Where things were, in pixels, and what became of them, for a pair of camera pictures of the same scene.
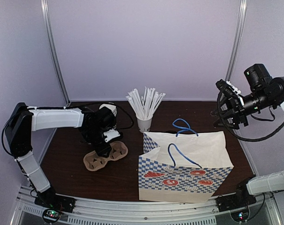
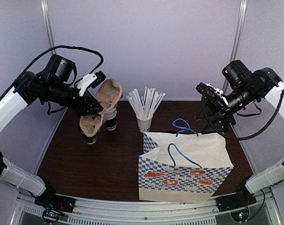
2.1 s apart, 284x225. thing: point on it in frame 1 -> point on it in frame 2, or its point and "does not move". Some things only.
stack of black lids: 171,131 does not move
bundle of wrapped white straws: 144,107 does not move
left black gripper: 100,150 -> 86,102
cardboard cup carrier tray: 93,161 -> 109,94
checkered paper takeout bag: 184,166 does not move
